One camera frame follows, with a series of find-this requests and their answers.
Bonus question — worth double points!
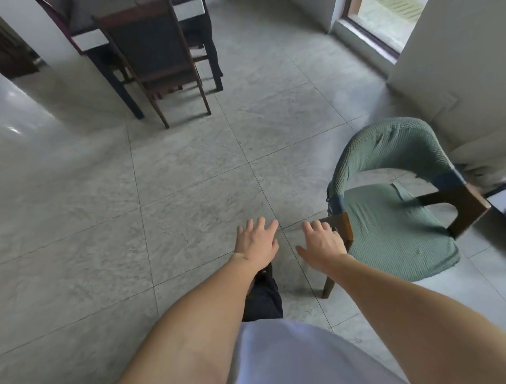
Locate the person's left hand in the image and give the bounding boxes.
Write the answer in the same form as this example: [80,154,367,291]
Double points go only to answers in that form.
[230,216,280,274]

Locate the person's right hand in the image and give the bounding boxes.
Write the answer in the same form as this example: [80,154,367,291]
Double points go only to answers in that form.
[295,219,355,274]

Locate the green fabric chair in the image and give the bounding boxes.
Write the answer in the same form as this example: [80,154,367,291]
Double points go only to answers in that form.
[320,117,492,300]

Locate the person's right forearm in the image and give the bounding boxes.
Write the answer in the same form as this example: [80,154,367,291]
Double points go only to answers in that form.
[328,255,506,384]

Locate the person's left forearm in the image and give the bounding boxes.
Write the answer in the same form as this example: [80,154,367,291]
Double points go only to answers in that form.
[116,253,260,384]

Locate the person's light lavender shirt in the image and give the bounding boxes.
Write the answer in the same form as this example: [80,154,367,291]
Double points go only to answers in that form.
[227,318,408,384]

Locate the dark wooden chair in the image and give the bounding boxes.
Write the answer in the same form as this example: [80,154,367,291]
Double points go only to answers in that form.
[91,0,212,129]
[178,15,211,86]

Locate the dark table with white edge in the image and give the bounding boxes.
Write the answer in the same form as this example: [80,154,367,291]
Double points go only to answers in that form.
[35,0,225,120]

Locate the dark brown window frame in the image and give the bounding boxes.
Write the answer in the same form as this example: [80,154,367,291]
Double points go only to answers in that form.
[342,0,430,64]

